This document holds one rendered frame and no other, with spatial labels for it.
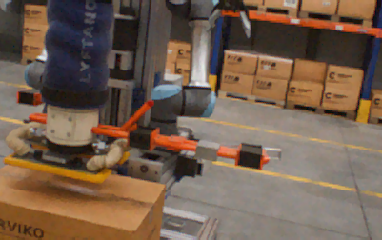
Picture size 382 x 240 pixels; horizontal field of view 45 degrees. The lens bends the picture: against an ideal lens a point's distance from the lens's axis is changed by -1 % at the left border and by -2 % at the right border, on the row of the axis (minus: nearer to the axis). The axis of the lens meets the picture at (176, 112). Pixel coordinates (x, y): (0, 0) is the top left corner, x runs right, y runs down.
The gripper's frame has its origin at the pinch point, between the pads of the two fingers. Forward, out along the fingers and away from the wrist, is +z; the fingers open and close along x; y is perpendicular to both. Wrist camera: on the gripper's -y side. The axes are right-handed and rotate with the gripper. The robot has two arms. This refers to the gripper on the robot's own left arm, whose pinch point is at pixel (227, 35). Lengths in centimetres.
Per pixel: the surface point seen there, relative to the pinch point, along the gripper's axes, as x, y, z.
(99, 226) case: -23, 46, 59
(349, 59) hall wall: 119, -808, 57
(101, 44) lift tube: -33.5, 32.0, 6.0
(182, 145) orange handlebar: -4.7, 28.8, 34.0
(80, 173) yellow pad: -33, 42, 46
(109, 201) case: -27, 31, 58
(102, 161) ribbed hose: -27, 39, 41
